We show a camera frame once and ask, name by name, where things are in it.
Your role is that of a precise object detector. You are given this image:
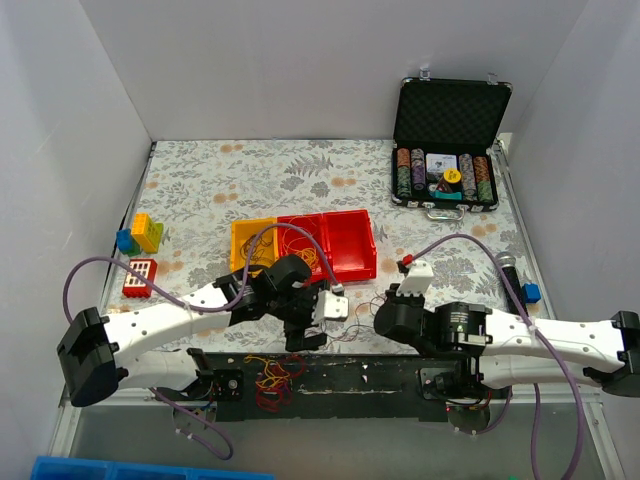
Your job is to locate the red double plastic bin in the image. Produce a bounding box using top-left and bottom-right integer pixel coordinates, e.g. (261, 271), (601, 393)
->
(277, 209), (377, 283)

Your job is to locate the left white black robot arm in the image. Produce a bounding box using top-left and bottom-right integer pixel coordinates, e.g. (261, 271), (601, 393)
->
(56, 255), (348, 407)

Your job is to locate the purple wire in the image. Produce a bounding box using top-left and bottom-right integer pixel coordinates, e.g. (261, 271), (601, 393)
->
(324, 292), (396, 346)

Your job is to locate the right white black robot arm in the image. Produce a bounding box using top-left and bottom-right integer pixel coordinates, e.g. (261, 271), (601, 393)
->
(374, 284), (639, 398)

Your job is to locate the black poker chip case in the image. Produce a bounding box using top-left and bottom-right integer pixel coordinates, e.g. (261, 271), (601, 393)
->
(391, 77), (513, 221)

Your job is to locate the black wire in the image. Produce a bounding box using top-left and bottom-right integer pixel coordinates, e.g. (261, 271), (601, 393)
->
(238, 232), (277, 271)

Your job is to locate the yellow round dealer button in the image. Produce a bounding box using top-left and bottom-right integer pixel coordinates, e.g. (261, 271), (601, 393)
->
(443, 168), (462, 184)

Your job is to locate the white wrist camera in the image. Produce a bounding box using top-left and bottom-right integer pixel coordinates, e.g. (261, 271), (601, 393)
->
(313, 290), (349, 323)
(396, 259), (434, 297)

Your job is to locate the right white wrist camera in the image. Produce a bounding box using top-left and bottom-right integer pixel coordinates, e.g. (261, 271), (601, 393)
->
(396, 259), (434, 297)

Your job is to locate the white card deck box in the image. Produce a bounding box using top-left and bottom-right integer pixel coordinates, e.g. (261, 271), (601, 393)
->
(426, 153), (457, 174)

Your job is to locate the blue plastic tray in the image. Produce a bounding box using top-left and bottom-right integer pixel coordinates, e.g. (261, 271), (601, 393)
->
(30, 456), (275, 480)

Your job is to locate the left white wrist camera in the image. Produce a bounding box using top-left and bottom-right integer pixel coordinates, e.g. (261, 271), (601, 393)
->
(313, 290), (349, 323)

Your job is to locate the yellow wire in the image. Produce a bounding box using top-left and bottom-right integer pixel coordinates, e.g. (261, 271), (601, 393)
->
(279, 224), (321, 275)

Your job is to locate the aluminium frame rail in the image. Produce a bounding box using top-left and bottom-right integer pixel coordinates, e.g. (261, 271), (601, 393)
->
(47, 388), (161, 457)

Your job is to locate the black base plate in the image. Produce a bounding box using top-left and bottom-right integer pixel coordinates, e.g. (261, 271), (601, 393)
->
(206, 353), (508, 428)

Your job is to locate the red white toy block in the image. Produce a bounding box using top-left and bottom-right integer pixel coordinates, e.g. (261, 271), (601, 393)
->
(122, 259), (158, 299)

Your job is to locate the yellow plastic bin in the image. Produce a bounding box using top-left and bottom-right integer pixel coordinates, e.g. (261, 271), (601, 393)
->
(230, 217), (279, 271)

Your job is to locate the small blue toy block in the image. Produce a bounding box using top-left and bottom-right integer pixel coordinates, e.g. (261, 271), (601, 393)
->
(522, 283), (542, 304)

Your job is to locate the blue green toy block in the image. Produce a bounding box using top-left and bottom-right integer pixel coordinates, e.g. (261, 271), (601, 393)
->
(116, 229), (141, 257)

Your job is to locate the colourful wire ball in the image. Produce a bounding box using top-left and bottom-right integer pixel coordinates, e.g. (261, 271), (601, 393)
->
(243, 354), (306, 414)

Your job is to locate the yellow green toy block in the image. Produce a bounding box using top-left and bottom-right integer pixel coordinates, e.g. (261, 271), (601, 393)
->
(131, 213), (164, 254)

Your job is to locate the black microphone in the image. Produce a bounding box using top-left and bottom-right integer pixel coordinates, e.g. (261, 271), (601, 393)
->
(496, 251), (526, 314)

